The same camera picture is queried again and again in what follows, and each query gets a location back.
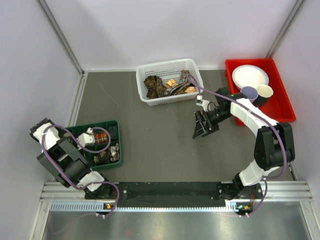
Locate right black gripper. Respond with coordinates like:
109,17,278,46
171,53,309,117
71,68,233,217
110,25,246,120
192,108,233,140

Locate white plastic basket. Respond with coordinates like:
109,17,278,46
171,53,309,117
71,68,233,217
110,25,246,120
136,58,204,106

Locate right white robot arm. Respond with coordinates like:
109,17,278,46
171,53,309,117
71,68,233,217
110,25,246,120
192,87,295,200

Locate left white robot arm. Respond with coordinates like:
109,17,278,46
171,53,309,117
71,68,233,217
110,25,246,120
30,118,120,200

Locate grey orange pattern tie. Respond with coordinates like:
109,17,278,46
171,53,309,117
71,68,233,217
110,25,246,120
164,70,192,97

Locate brown leaf pattern tie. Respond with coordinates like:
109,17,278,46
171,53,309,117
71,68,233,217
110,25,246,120
144,75,166,99

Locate lilac paper cup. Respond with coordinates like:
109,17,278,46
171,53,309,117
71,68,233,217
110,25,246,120
240,86,259,103

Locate white paper plates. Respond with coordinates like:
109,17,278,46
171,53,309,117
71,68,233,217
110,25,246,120
231,64,270,90

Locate black paper cup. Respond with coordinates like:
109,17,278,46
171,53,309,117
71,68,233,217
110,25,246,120
253,84,274,107

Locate red plastic bin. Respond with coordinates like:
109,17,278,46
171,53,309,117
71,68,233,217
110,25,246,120
225,58,296,123

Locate rolled black tie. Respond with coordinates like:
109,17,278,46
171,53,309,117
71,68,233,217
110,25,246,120
107,125,119,141

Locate rolled pink floral tie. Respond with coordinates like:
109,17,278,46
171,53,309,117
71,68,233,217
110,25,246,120
108,145,120,162

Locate green divided organizer tray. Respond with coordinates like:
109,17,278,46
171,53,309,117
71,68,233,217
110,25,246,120
67,120,123,171

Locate rolled red pattern tie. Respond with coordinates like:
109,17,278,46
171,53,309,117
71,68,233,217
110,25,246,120
94,132,109,144

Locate rolled brown floral tie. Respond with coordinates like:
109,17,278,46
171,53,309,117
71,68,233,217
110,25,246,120
93,152,109,166

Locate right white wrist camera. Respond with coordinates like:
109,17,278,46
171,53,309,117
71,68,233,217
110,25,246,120
196,95,210,112

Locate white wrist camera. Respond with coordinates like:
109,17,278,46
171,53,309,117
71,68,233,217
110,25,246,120
76,127,96,150
196,95,210,112

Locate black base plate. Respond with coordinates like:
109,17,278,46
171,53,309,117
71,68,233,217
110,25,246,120
84,181,264,208

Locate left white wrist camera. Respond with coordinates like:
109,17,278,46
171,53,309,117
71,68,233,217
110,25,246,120
76,127,96,150

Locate aluminium frame rail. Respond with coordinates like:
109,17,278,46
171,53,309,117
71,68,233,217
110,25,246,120
40,181,313,202

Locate white slotted cable duct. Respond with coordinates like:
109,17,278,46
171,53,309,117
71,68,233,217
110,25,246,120
50,202,249,213

